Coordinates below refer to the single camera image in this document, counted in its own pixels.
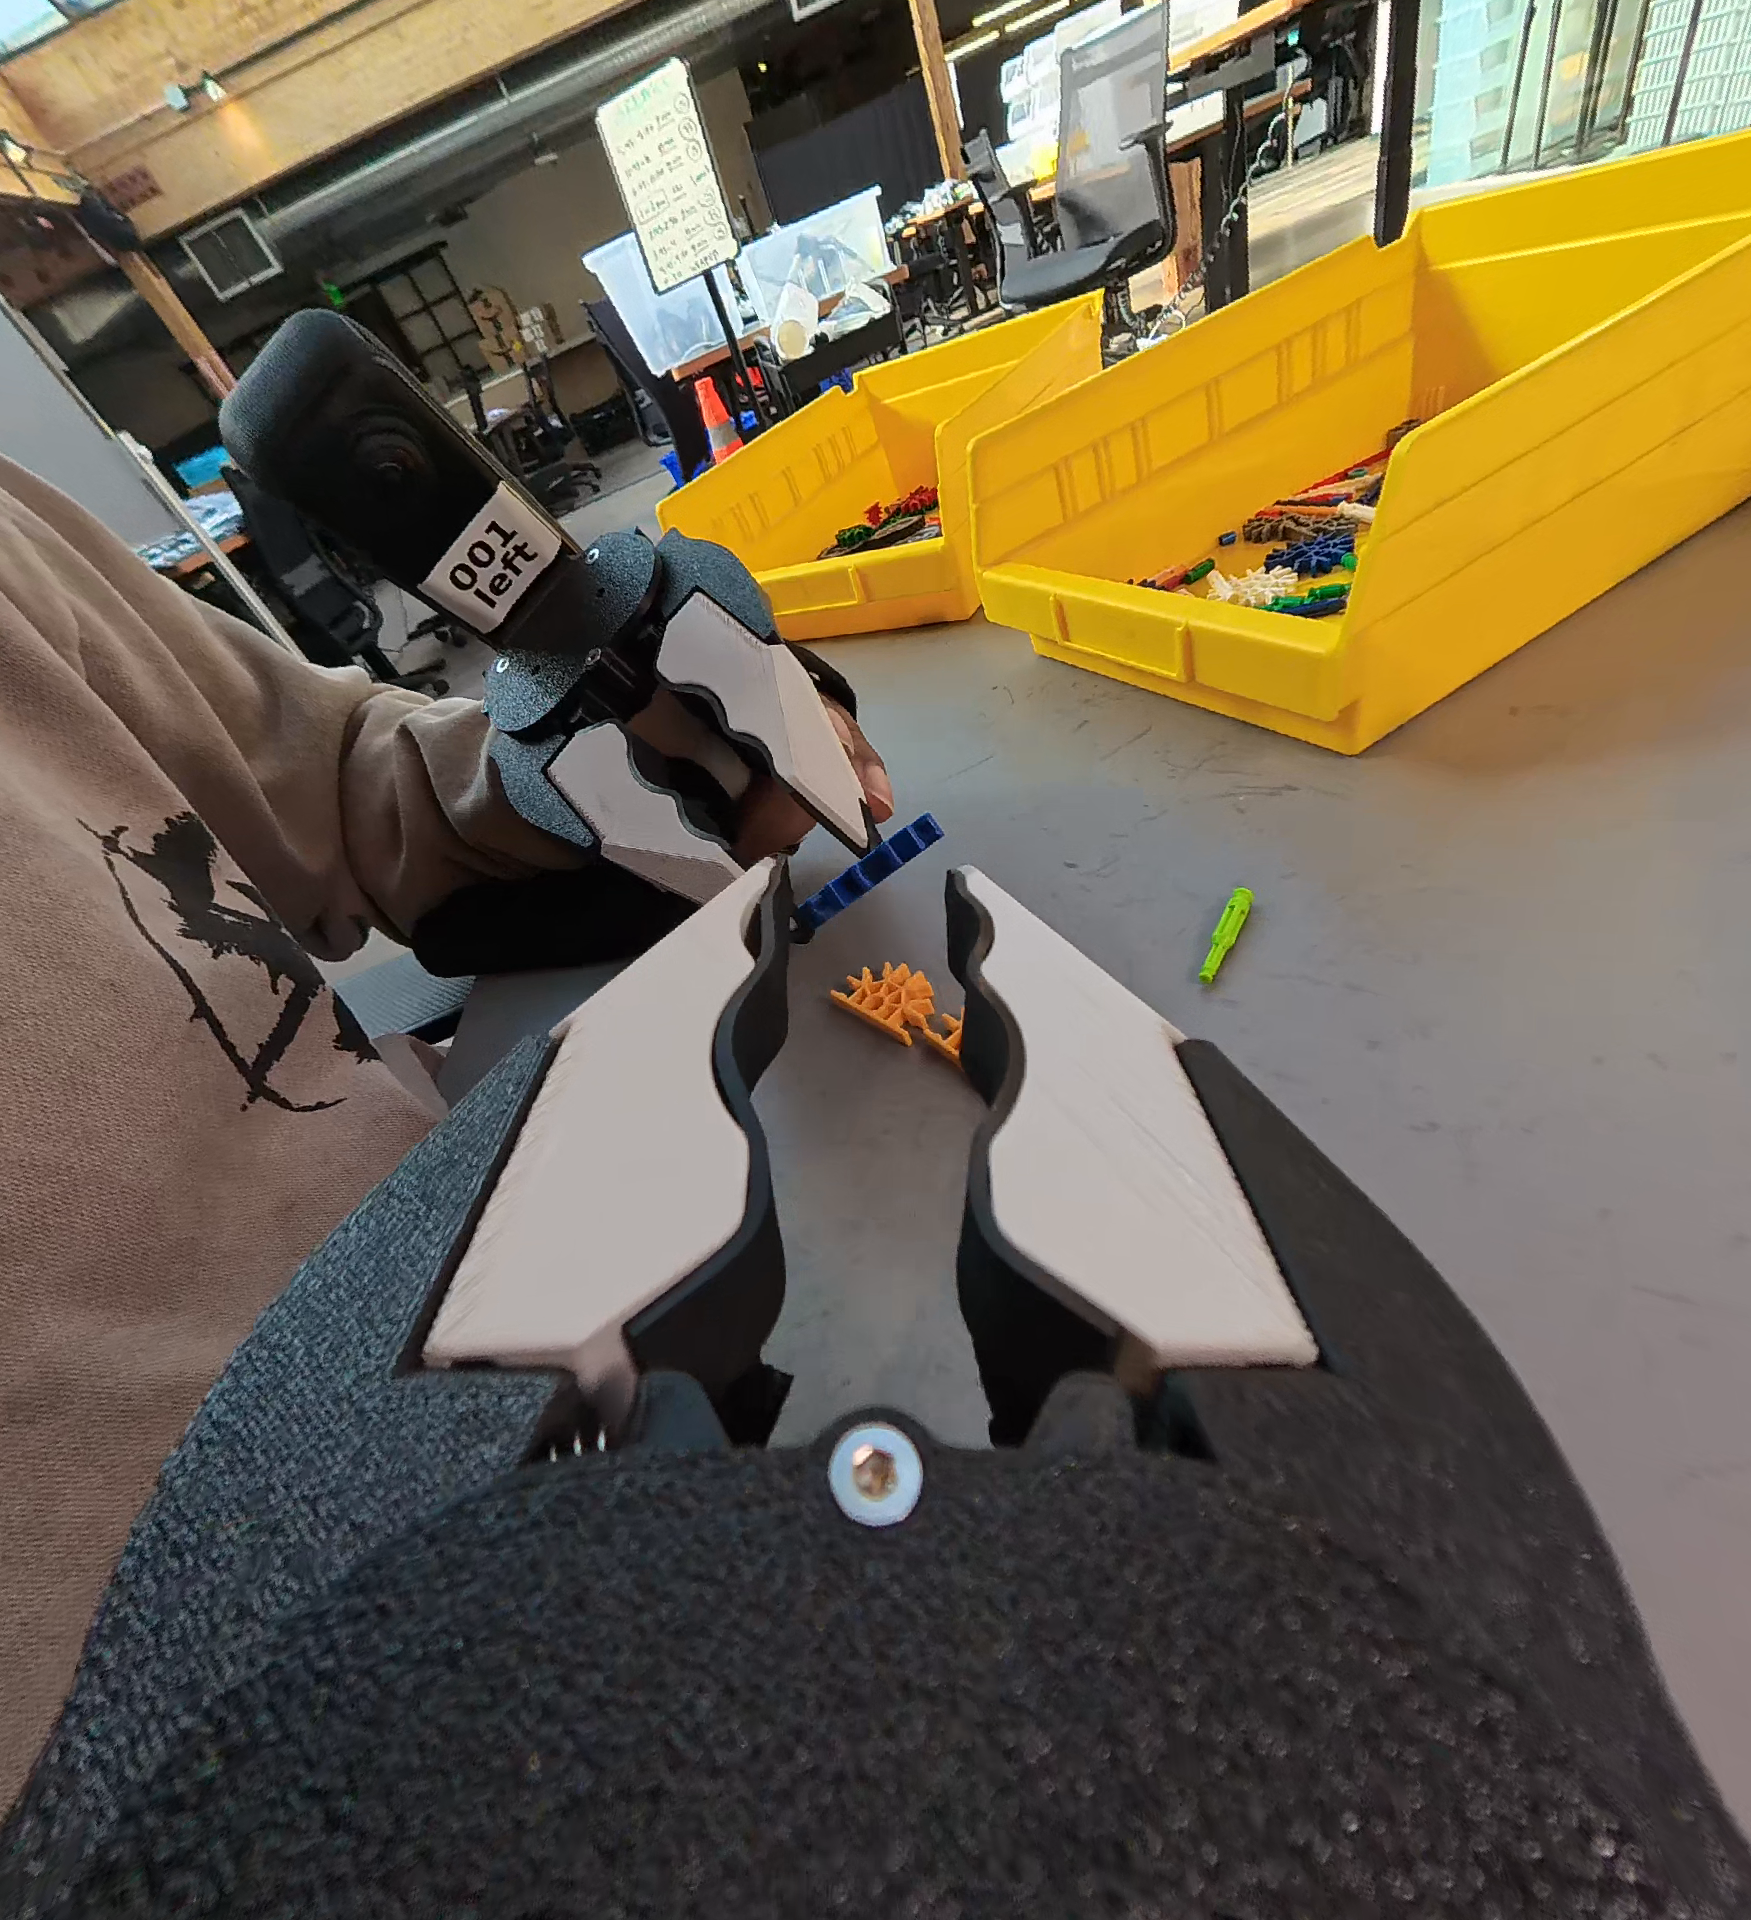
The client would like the stack of ribbed plastic trays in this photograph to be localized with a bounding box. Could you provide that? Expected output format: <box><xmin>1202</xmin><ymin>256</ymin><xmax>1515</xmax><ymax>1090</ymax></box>
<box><xmin>1609</xmin><ymin>0</ymin><xmax>1751</xmax><ymax>154</ymax></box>

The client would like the wooden post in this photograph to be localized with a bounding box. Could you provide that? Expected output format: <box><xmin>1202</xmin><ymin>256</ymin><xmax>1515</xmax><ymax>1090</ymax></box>
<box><xmin>905</xmin><ymin>0</ymin><xmax>966</xmax><ymax>183</ymax></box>

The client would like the pile of small colourful connectors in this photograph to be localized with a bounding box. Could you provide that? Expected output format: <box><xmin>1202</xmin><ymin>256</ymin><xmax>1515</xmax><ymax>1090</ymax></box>
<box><xmin>819</xmin><ymin>486</ymin><xmax>947</xmax><ymax>562</ymax></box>

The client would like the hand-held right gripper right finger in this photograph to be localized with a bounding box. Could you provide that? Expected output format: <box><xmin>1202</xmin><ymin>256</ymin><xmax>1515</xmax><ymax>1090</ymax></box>
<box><xmin>943</xmin><ymin>865</ymin><xmax>1326</xmax><ymax>1372</ymax></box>

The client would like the whiteboard sign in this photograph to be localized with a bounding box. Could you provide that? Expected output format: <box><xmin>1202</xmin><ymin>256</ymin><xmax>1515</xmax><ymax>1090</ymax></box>
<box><xmin>597</xmin><ymin>59</ymin><xmax>743</xmax><ymax>299</ymax></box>

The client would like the black window frame post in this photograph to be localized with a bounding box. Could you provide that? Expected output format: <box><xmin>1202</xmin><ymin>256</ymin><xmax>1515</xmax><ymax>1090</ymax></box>
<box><xmin>1379</xmin><ymin>0</ymin><xmax>1418</xmax><ymax>246</ymax></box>

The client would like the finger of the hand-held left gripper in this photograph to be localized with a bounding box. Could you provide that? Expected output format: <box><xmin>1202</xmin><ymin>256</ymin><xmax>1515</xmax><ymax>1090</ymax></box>
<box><xmin>650</xmin><ymin>587</ymin><xmax>886</xmax><ymax>859</ymax></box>
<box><xmin>541</xmin><ymin>720</ymin><xmax>748</xmax><ymax>903</ymax></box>

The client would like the blue snowflake connector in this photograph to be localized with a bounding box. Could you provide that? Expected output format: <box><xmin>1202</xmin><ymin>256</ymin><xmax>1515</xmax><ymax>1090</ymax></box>
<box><xmin>794</xmin><ymin>812</ymin><xmax>952</xmax><ymax>931</ymax></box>

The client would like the person's left forearm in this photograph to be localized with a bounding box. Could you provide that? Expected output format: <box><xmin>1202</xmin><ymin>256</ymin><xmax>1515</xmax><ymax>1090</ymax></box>
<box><xmin>274</xmin><ymin>669</ymin><xmax>592</xmax><ymax>963</ymax></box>

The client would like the grey fabric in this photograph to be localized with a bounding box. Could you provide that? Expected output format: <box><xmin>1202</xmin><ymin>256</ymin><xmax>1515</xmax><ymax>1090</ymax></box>
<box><xmin>329</xmin><ymin>949</ymin><xmax>474</xmax><ymax>1055</ymax></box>

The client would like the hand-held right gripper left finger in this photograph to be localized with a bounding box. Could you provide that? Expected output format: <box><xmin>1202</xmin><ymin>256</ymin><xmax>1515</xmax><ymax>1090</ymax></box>
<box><xmin>423</xmin><ymin>856</ymin><xmax>794</xmax><ymax>1372</ymax></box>

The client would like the yellow snowflake connector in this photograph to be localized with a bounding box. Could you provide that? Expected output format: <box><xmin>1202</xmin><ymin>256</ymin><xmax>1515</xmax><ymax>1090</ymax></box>
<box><xmin>833</xmin><ymin>963</ymin><xmax>938</xmax><ymax>1042</ymax></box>

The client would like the clear plastic tub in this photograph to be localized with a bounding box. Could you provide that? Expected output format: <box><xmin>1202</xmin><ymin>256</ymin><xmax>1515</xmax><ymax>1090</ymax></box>
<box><xmin>737</xmin><ymin>188</ymin><xmax>908</xmax><ymax>330</ymax></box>
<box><xmin>586</xmin><ymin>233</ymin><xmax>743</xmax><ymax>377</ymax></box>

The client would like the black mesh office chair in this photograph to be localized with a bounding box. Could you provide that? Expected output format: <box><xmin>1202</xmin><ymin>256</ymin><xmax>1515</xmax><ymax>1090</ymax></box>
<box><xmin>966</xmin><ymin>8</ymin><xmax>1178</xmax><ymax>316</ymax></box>

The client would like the white partition board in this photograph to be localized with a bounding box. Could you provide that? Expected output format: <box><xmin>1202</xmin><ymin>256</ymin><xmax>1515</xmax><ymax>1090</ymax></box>
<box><xmin>0</xmin><ymin>277</ymin><xmax>194</xmax><ymax>548</ymax></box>

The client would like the person's beige jacket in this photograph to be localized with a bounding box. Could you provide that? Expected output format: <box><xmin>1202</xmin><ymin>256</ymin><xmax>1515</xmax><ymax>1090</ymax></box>
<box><xmin>0</xmin><ymin>405</ymin><xmax>457</xmax><ymax>1877</ymax></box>

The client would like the person's left hand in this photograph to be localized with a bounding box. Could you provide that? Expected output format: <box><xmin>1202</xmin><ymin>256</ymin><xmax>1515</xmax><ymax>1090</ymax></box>
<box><xmin>732</xmin><ymin>706</ymin><xmax>898</xmax><ymax>869</ymax></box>

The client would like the yellow plastic bin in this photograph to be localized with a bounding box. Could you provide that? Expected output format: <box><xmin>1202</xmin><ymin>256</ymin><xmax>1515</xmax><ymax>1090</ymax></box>
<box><xmin>966</xmin><ymin>111</ymin><xmax>1751</xmax><ymax>755</ymax></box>
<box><xmin>658</xmin><ymin>291</ymin><xmax>1107</xmax><ymax>644</ymax></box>

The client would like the pile of rods and connectors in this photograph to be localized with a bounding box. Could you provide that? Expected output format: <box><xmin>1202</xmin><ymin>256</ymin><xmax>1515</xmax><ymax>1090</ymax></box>
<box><xmin>1130</xmin><ymin>448</ymin><xmax>1418</xmax><ymax>622</ymax></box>

